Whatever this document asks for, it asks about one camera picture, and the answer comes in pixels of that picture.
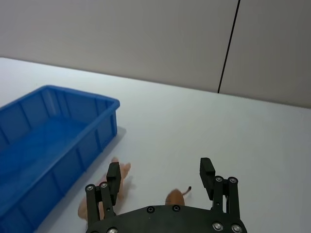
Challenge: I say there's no blue plastic tray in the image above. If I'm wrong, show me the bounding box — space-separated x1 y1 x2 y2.
0 84 121 233

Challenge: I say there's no pale orange toy animal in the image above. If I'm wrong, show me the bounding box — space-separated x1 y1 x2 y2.
77 157 133 219

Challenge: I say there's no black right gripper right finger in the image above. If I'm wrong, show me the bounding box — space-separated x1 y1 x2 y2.
199 157 241 220

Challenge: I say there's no brown toy mouse with tail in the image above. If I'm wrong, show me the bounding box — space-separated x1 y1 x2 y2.
165 186 193 207

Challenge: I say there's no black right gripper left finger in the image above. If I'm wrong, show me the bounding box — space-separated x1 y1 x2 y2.
85 162 122 227

